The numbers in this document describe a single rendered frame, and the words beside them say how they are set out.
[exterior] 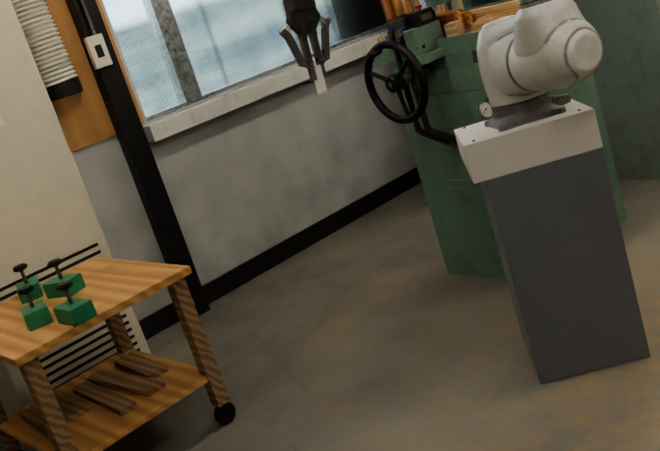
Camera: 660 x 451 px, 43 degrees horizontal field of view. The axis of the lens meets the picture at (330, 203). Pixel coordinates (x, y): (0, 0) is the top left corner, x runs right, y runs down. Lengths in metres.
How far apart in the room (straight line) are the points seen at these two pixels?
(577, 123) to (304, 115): 2.23
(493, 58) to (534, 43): 0.19
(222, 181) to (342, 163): 0.73
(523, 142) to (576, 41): 0.31
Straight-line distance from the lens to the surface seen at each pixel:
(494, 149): 2.19
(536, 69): 2.09
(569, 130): 2.22
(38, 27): 3.42
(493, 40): 2.25
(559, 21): 2.08
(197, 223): 3.86
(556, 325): 2.37
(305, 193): 4.21
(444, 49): 2.92
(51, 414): 2.47
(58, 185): 3.25
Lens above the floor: 1.19
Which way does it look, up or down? 14 degrees down
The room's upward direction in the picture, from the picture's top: 18 degrees counter-clockwise
